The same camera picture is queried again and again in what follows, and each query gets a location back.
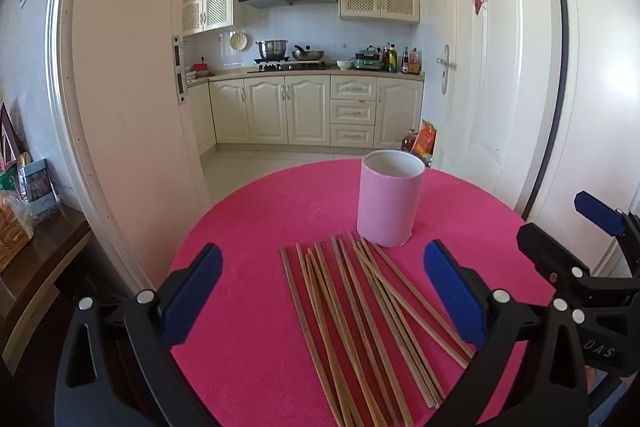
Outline dark wooden side cabinet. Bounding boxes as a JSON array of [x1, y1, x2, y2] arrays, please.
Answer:
[[1, 206, 92, 374]]

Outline condiment bottles on counter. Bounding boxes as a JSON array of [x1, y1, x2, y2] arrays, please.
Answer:
[[381, 43, 422, 76]]

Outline wooden chopstick ten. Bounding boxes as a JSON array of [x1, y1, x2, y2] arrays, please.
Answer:
[[372, 244, 473, 358]]

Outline black wok pan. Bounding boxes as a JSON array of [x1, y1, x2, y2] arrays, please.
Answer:
[[292, 44, 324, 62]]

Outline wooden chopstick four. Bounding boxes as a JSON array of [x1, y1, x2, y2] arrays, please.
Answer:
[[314, 242, 385, 426]]

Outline wooden chopstick eight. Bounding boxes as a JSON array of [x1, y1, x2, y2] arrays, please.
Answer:
[[347, 232, 442, 409]]

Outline white open door leaf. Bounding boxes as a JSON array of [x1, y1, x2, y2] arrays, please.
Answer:
[[47, 0, 209, 291]]

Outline wooden chopstick nine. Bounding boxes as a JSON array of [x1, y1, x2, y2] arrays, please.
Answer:
[[359, 236, 469, 369]]

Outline pink cylindrical utensil holder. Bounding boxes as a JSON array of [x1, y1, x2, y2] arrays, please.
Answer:
[[357, 150, 426, 247]]

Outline wooden chopstick five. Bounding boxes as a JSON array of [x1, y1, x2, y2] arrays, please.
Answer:
[[331, 235, 398, 426]]

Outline steel cooking pot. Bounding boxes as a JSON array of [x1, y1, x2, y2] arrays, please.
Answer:
[[255, 39, 288, 61]]

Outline wooden chopstick two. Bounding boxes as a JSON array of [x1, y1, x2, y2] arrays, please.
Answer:
[[296, 246, 354, 426]]

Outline cream lower kitchen cabinets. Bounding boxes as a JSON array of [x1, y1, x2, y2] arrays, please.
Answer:
[[188, 72, 424, 153]]

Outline red oil bottle on floor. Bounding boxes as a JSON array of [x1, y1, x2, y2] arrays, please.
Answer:
[[400, 129, 418, 153]]

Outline wooden chopstick six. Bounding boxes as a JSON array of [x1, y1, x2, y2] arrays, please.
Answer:
[[337, 239, 412, 426]]

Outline pink round table cloth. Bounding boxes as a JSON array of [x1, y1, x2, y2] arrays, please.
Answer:
[[172, 159, 552, 426]]

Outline wooden chopstick seven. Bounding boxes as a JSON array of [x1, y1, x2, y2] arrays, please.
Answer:
[[354, 242, 437, 409]]

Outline wooden chopstick three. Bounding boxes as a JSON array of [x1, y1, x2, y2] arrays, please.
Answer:
[[304, 248, 362, 426]]

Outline orange snack bag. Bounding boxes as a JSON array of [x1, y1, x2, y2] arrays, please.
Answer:
[[411, 120, 437, 157]]

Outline white door with handle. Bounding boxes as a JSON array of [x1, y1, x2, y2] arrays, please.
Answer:
[[416, 0, 562, 213]]

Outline green kitchen appliance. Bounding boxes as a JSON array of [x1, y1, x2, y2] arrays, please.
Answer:
[[352, 46, 382, 70]]

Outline white bowl on counter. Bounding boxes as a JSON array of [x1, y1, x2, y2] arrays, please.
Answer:
[[336, 60, 352, 70]]

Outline wooden chopstick one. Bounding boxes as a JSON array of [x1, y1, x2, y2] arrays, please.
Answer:
[[279, 247, 343, 426]]

